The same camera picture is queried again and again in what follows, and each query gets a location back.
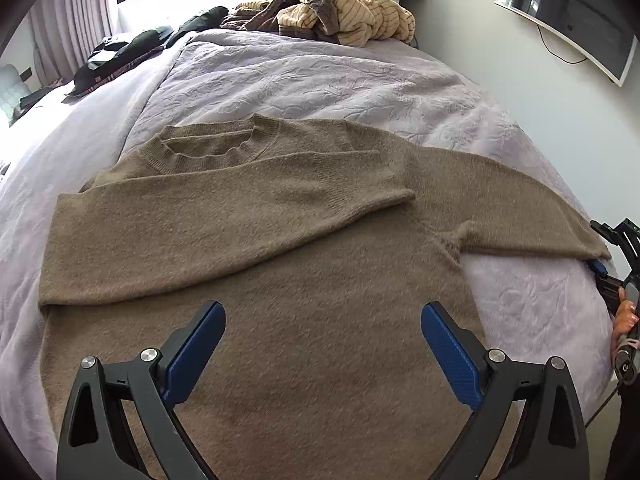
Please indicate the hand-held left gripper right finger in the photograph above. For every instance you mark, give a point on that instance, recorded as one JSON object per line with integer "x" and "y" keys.
{"x": 447, "y": 355}

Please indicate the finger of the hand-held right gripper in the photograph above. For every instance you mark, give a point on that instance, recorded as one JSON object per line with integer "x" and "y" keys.
{"x": 597, "y": 266}
{"x": 607, "y": 231}

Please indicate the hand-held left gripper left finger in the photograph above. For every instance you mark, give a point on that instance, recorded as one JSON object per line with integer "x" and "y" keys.
{"x": 195, "y": 352}

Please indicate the brown knit sweater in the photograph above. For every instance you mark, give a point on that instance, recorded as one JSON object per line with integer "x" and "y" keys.
{"x": 300, "y": 260}

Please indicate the pile of beige brown clothes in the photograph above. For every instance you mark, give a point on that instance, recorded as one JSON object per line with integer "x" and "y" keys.
{"x": 360, "y": 10}

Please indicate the person's right hand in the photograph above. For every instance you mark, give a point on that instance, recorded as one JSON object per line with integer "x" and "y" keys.
{"x": 625, "y": 317}

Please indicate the person's dark clothing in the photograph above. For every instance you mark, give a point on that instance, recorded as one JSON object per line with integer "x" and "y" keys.
{"x": 625, "y": 435}

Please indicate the lavender bed blanket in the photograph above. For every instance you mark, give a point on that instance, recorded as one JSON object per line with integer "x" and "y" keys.
{"x": 310, "y": 80}

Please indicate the teal quilted chair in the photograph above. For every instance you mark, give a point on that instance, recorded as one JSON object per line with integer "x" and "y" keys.
{"x": 10, "y": 90}

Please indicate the black garment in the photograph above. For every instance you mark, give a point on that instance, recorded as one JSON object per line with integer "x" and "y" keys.
{"x": 205, "y": 17}

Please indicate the dark brown garment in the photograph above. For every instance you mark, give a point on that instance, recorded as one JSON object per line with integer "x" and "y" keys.
{"x": 260, "y": 17}

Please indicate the purple curtain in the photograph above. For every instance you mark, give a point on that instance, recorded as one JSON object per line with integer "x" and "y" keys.
{"x": 65, "y": 25}

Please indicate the white-framed wall television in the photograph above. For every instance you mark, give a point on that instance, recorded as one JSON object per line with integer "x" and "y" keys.
{"x": 575, "y": 15}

